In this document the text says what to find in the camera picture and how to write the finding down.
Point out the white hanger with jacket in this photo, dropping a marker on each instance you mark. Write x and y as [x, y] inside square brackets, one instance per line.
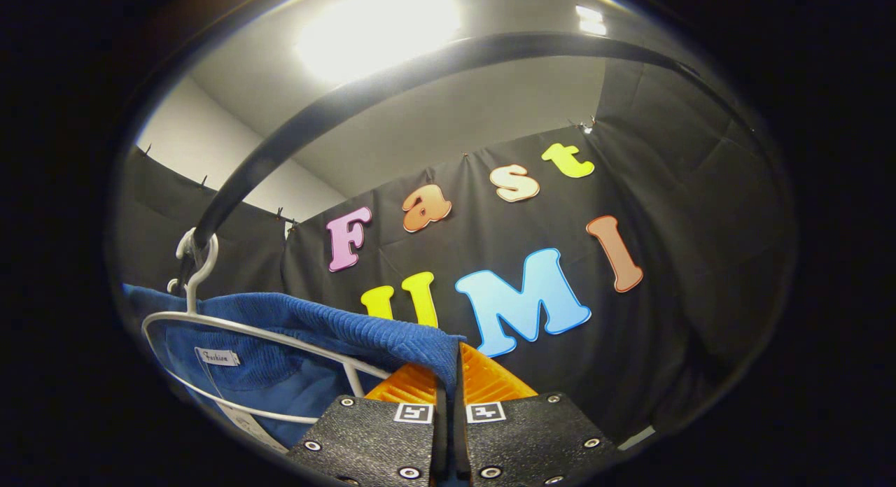
[203, 277]

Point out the small ceiling light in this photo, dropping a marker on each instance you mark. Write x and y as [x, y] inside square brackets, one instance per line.
[591, 20]

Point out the black clothes rack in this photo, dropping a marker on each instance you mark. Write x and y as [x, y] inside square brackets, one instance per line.
[336, 99]

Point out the large ceiling light panel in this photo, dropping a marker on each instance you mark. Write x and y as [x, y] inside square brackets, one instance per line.
[378, 29]

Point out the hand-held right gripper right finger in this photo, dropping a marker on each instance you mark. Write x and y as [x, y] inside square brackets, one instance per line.
[532, 434]

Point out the black backdrop cloth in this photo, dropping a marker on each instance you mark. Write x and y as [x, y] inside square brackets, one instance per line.
[665, 214]

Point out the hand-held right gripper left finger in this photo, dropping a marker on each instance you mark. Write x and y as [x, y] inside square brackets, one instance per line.
[371, 438]

